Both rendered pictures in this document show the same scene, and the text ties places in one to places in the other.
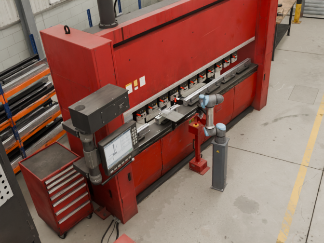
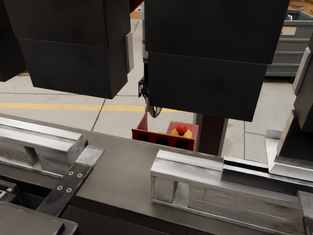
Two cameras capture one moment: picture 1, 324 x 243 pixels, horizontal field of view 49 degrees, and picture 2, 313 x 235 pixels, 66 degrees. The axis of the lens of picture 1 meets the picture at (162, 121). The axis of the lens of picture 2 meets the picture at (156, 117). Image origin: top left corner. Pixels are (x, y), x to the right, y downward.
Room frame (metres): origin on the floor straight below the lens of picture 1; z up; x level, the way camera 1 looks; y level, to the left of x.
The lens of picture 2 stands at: (4.22, 0.09, 1.30)
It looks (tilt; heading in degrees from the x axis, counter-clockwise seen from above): 35 degrees down; 242
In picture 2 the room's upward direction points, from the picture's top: straight up
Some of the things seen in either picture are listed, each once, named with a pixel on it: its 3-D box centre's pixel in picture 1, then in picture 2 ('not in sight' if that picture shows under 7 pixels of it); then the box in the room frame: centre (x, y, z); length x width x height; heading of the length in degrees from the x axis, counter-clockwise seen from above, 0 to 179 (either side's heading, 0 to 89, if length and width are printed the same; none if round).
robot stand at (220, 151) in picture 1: (219, 164); (206, 143); (3.47, -0.70, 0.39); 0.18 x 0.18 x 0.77; 59
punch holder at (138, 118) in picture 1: (139, 113); not in sight; (3.59, 0.27, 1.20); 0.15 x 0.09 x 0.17; 135
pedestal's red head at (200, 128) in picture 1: (197, 125); (166, 140); (3.88, -0.47, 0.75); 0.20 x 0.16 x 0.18; 137
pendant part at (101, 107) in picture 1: (106, 137); not in sight; (2.68, 0.53, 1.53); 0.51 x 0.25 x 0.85; 140
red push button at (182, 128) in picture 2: not in sight; (181, 131); (3.84, -0.44, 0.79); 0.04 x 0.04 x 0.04
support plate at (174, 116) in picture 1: (172, 115); (289, 127); (3.78, -0.14, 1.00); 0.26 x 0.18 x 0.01; 45
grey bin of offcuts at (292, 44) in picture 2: not in sight; (268, 45); (1.69, -1.79, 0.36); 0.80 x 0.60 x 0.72; 149
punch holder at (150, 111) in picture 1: (150, 105); not in sight; (3.73, 0.12, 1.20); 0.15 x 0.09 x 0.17; 135
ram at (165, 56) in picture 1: (194, 45); not in sight; (4.35, -0.49, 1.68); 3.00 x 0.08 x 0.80; 135
